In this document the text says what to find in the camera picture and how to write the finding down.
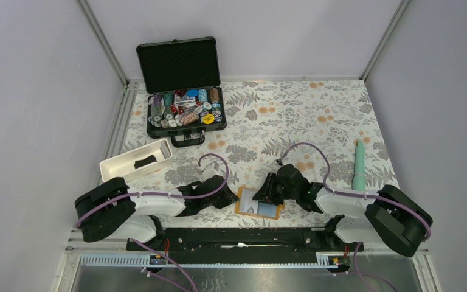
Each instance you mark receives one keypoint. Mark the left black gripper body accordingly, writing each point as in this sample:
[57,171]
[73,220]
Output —
[223,201]

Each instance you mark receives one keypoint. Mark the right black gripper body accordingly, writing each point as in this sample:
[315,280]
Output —
[275,191]

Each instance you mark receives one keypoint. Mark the orange leather card holder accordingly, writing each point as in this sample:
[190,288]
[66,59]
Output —
[280,208]

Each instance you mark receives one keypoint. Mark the light blue card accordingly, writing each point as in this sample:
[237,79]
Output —
[267,210]

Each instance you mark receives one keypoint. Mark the white rectangular plastic tray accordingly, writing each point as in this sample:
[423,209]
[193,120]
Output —
[123,165]

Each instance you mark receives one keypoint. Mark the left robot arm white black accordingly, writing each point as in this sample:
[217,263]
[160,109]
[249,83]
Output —
[115,209]

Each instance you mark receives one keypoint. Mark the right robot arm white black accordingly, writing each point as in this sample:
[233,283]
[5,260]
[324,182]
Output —
[386,216]

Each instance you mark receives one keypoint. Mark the floral patterned table mat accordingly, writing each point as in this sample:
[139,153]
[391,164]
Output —
[315,124]

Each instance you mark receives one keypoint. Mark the mint green wand massager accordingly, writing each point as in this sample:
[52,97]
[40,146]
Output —
[359,179]

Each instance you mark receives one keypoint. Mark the yellow round chip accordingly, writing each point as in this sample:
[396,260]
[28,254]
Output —
[208,119]

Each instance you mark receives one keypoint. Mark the small black item in tray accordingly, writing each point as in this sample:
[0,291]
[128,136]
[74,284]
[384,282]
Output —
[145,161]

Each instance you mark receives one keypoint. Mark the black poker chip case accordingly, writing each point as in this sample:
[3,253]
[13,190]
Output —
[169,70]

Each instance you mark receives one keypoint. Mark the blue round chip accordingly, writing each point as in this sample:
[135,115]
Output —
[192,93]

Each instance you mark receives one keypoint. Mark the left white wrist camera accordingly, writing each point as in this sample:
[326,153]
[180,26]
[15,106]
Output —
[207,173]

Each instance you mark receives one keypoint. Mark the grey slotted cable duct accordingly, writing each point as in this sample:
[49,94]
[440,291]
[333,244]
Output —
[314,260]

